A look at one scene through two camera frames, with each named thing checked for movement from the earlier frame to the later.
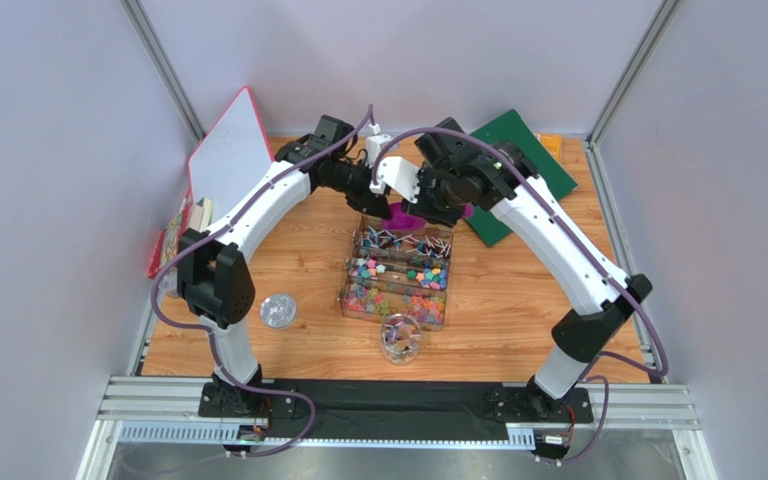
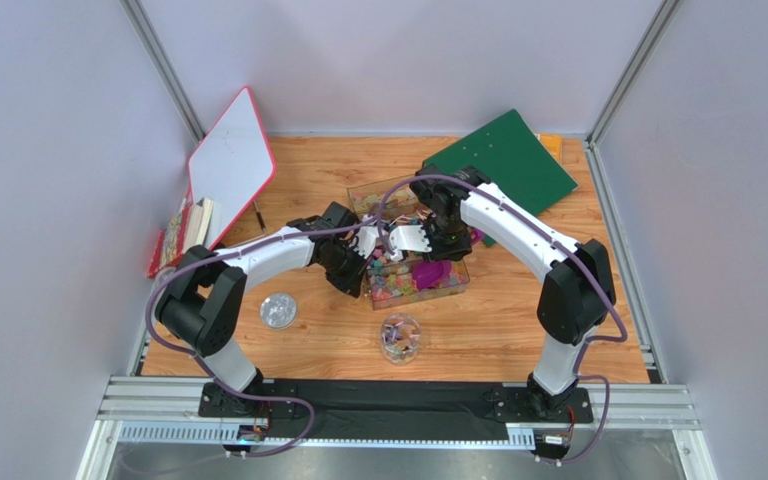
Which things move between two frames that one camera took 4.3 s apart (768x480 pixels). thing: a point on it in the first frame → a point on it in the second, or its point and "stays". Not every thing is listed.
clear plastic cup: [400, 336] stays
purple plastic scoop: [399, 222] → [430, 274]
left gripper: [368, 202] → [352, 282]
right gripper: [425, 205] → [450, 242]
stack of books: [194, 217] stays
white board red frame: [233, 155] stays
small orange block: [554, 144] stays
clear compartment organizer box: [369, 299] → [395, 285]
